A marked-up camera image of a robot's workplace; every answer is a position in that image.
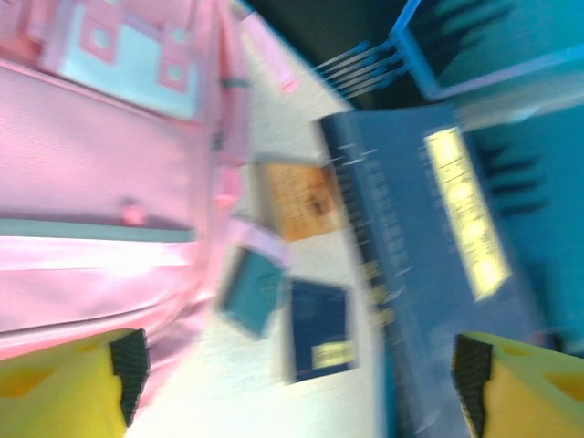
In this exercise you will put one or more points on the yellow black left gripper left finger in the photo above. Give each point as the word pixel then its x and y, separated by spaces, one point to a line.
pixel 59 397

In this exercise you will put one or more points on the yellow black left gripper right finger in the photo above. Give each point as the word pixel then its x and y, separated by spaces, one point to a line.
pixel 534 397

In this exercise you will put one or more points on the large dark blue book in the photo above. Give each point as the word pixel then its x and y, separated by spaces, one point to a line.
pixel 410 274

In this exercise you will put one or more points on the small teal notebook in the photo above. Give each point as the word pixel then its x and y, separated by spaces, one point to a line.
pixel 251 292

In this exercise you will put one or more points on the small dark blue book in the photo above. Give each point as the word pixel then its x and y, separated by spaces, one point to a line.
pixel 319 319

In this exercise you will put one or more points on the pink backpack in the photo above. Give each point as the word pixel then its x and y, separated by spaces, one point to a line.
pixel 91 159

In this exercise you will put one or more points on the orange paperback book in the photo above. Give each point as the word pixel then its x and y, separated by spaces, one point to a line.
pixel 301 201

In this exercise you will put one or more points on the blue printed enclosure panel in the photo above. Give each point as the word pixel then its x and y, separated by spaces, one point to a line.
pixel 479 36
pixel 547 228

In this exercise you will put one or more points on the aluminium frame post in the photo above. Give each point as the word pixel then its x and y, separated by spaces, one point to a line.
pixel 520 105

